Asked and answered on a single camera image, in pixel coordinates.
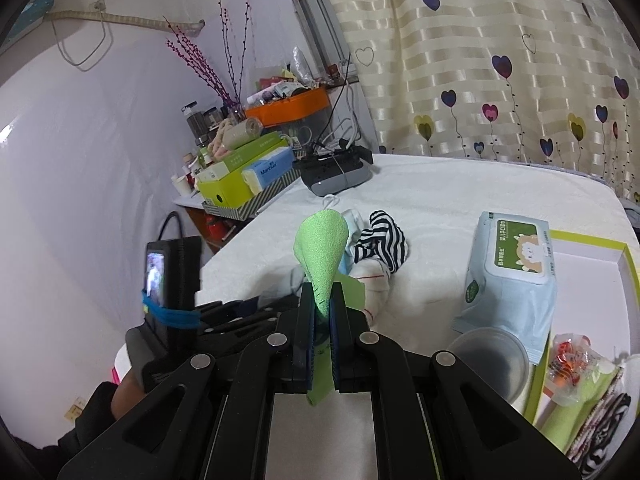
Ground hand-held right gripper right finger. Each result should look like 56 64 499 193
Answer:
327 282 583 480

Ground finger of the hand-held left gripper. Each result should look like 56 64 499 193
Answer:
200 296 301 326
200 312 288 348

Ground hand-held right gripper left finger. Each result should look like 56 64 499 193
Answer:
57 282 318 480

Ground cream sock with red stripes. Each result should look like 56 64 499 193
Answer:
350 255 393 323

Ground green grip sock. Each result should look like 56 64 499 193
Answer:
292 209 368 407

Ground black white striped sock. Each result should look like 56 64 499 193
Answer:
354 211 408 276
575 392 633 468

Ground blue face mask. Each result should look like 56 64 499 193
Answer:
320 195 366 261

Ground light blue wet wipes pack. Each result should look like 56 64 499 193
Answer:
452 211 558 366

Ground floral plastic packet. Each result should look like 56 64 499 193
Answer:
545 332 618 407

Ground green towel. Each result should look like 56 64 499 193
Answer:
540 360 626 461

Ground yellow-green cardboard box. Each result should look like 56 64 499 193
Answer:
522 230 640 466

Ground person's left forearm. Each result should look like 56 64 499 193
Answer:
15 375 146 480

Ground wooden side table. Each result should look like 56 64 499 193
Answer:
174 195 241 253

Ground yellow-green storage box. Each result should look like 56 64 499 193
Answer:
196 162 256 208

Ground striped patterned tray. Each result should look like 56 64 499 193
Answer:
202 172 301 221

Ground blue tissue box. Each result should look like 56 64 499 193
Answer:
241 147 296 193

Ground green flat box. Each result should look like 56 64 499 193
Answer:
200 132 283 181

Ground clear plastic round container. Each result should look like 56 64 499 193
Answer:
446 327 531 403

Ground grey power strip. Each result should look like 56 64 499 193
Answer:
292 145 375 197

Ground blender jar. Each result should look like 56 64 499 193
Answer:
181 102 211 146

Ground rolled beige towel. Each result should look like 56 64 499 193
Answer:
207 116 265 157

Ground orange tray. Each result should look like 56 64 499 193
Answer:
245 87 332 128

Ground heap of small toiletries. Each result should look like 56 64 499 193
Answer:
247 47 328 106

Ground purple flower branches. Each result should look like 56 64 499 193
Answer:
165 0 253 111

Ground heart print curtain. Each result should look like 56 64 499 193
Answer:
320 0 640 201

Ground beige wall rail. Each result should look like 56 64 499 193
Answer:
42 0 206 36

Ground teal wall picture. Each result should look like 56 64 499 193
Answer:
0 0 56 51

